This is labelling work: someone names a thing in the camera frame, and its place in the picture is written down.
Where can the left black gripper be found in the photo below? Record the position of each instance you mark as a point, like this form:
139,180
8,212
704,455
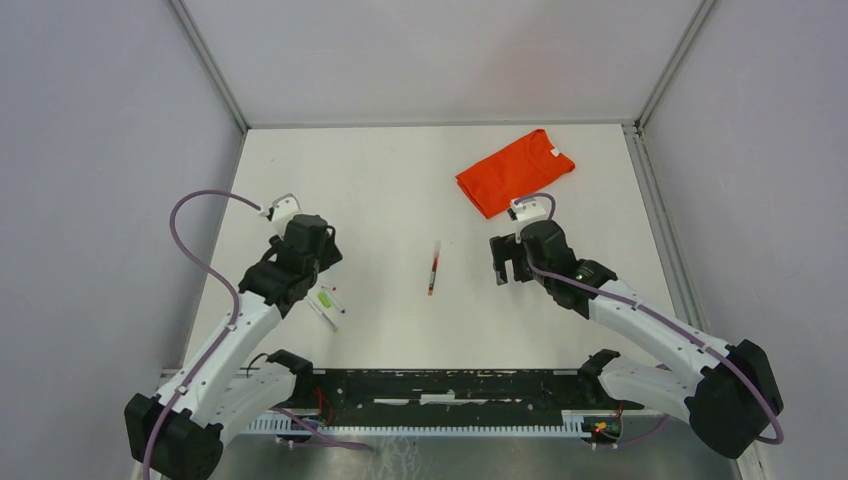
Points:
330,253

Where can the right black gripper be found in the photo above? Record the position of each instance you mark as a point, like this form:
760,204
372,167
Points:
504,248

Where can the thin blue-tip pen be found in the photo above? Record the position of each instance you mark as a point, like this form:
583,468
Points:
334,301

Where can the red orange pen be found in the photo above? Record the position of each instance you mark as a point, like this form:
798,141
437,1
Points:
433,274

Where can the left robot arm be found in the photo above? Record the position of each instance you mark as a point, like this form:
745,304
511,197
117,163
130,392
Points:
182,430

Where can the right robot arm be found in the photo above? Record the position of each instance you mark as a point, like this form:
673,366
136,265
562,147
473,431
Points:
727,393

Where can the green pen cap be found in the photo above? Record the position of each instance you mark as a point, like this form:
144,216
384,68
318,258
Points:
324,300

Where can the thin green-tip pen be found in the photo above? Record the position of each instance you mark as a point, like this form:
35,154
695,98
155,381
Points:
322,315

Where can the folded orange cloth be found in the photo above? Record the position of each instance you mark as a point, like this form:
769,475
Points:
527,165

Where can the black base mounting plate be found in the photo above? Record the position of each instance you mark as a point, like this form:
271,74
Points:
448,398

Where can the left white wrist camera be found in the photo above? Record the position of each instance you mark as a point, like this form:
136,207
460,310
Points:
283,209

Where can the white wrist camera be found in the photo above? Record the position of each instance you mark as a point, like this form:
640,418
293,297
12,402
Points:
283,209
527,210

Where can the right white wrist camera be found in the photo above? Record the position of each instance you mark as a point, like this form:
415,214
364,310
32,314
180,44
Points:
527,210

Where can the white slotted cable duct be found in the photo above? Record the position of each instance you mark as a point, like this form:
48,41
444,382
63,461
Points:
569,426

